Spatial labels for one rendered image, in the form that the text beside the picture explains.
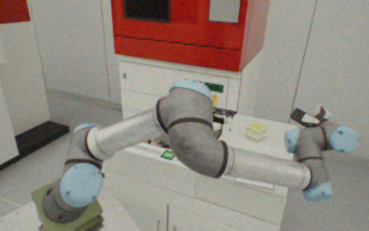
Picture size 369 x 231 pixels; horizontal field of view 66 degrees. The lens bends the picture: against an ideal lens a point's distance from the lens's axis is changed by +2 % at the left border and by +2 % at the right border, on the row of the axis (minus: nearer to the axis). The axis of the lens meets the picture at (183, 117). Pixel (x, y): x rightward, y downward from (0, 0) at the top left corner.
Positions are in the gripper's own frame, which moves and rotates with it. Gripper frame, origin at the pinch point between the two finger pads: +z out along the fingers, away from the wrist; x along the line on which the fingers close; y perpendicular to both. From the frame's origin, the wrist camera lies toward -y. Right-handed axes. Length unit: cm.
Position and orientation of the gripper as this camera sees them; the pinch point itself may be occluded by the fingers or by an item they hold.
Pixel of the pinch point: (306, 119)
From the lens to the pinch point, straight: 126.0
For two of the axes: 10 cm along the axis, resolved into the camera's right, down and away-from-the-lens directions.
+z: 1.5, -1.4, 9.8
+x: 5.2, -8.3, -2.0
